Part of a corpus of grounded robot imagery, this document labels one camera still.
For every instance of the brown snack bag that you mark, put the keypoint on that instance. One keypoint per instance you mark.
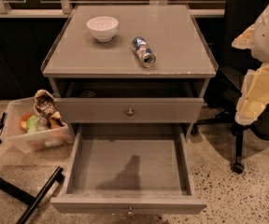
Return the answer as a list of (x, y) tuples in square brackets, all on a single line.
[(44, 106)]

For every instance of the grey drawer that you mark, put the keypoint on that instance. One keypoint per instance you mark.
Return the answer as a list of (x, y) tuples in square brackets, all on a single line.
[(122, 101), (129, 169)]

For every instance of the green apple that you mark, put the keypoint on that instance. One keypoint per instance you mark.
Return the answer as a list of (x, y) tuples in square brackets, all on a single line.
[(31, 124)]

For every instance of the orange fruit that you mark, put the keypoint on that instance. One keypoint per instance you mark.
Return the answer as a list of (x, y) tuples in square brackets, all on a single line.
[(23, 121)]

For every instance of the clear plastic storage bin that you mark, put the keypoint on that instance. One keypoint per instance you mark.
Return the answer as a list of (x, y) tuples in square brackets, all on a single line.
[(27, 142)]

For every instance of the grey top drawer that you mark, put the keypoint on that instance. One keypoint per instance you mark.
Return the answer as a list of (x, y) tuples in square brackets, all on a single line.
[(122, 101)]

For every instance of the black office chair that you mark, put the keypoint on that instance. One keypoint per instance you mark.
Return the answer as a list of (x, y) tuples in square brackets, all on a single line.
[(241, 85)]

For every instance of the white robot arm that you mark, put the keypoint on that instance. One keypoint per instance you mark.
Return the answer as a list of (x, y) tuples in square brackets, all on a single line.
[(255, 90)]

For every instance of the grey drawer cabinet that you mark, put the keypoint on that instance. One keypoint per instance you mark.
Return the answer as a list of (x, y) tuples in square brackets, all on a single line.
[(172, 34)]

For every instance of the blue silver soda can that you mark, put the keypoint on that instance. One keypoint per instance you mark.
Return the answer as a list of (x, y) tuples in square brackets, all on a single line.
[(143, 52)]

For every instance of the white ceramic bowl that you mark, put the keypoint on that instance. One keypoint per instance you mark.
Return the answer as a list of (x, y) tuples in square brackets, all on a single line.
[(103, 28)]

